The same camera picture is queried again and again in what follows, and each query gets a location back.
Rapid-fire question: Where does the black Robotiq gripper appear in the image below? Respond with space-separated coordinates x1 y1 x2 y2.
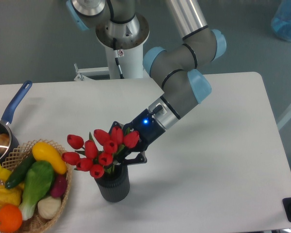
109 109 165 166

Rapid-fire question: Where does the red tulip bouquet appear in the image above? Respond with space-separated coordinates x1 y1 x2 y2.
62 126 140 179

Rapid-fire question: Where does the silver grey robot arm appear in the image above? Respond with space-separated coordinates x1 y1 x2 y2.
66 0 226 165

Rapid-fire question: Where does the dark grey ribbed vase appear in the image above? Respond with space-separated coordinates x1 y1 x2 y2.
95 165 130 202

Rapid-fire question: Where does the purple red radish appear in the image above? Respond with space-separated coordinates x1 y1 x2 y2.
49 175 67 198

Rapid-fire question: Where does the yellow squash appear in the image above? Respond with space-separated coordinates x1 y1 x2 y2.
32 142 67 175

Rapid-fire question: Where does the green bok choy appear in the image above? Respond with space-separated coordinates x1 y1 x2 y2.
19 161 54 221

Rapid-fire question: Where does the white garlic bulb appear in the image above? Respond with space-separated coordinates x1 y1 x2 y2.
37 196 61 219

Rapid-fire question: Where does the dark green cucumber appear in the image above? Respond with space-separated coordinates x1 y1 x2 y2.
5 153 36 189

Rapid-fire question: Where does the woven wicker basket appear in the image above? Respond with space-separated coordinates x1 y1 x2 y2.
0 138 73 233

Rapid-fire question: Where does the small yellow banana pepper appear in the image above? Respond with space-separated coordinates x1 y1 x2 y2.
0 164 12 186

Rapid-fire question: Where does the yellow gourd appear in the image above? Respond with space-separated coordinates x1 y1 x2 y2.
0 185 22 208

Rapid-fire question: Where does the orange fruit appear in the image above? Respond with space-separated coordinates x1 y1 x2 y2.
0 204 22 233

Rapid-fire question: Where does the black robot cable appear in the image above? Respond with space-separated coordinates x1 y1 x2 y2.
112 37 125 80

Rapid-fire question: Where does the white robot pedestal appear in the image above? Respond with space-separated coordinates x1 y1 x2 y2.
74 39 146 81

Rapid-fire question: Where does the blue handled saucepan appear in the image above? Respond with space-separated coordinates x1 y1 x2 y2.
0 81 32 164

